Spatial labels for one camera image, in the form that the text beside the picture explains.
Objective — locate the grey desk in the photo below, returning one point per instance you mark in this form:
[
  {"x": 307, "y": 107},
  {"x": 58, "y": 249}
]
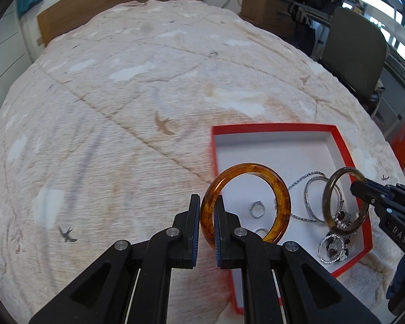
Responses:
[{"x": 398, "y": 101}]

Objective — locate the wooden drawer cabinet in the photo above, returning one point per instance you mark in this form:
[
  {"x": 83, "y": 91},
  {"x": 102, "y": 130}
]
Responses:
[{"x": 263, "y": 6}]

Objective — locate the white wardrobe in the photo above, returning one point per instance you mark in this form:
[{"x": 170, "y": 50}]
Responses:
[{"x": 3, "y": 50}]

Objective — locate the dark olive bangle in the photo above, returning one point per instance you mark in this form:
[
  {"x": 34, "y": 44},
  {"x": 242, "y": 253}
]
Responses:
[{"x": 325, "y": 206}]

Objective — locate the amber bangle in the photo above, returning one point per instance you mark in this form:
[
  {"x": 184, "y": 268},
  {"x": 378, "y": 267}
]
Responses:
[{"x": 253, "y": 169}]

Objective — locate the thin silver bangle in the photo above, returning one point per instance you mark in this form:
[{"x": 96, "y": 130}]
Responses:
[{"x": 306, "y": 197}]

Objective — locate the white round lamp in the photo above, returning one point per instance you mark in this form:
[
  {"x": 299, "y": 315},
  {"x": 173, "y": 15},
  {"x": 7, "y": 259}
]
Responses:
[{"x": 395, "y": 1}]

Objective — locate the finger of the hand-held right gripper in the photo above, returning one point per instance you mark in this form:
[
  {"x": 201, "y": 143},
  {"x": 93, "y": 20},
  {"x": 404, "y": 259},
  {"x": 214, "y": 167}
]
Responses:
[{"x": 374, "y": 194}]

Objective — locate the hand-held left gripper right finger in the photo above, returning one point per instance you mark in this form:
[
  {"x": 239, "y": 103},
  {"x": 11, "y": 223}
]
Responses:
[{"x": 217, "y": 243}]

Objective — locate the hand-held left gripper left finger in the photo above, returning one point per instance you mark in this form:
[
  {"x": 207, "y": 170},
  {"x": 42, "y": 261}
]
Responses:
[{"x": 195, "y": 229}]

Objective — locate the grey office chair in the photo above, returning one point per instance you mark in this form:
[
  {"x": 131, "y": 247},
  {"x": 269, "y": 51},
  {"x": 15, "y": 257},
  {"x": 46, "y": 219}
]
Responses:
[{"x": 354, "y": 50}]

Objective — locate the beige bird print blanket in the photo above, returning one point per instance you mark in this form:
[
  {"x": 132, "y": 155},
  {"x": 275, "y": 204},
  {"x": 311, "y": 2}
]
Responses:
[{"x": 121, "y": 125}]

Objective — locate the red jewelry box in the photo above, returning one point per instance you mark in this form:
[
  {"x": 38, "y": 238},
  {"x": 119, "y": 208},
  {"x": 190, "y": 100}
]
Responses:
[{"x": 273, "y": 152}]

